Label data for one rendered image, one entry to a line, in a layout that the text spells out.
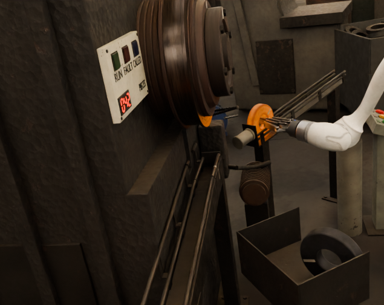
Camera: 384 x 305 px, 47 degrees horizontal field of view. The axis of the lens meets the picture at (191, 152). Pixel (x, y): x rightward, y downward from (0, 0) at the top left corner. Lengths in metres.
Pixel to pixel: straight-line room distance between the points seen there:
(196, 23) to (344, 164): 1.20
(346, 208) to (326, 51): 2.02
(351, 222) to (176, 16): 1.50
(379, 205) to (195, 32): 1.47
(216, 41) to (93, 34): 0.42
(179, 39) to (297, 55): 2.94
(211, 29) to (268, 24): 2.82
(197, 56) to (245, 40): 2.91
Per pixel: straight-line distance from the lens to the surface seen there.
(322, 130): 1.80
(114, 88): 1.06
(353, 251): 1.11
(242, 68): 4.29
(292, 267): 1.25
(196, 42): 1.30
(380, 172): 2.34
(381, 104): 3.62
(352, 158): 2.23
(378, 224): 2.48
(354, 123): 1.92
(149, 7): 1.38
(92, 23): 1.05
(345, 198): 2.33
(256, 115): 1.95
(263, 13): 4.14
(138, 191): 1.14
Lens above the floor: 1.37
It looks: 22 degrees down
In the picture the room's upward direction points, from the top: 9 degrees counter-clockwise
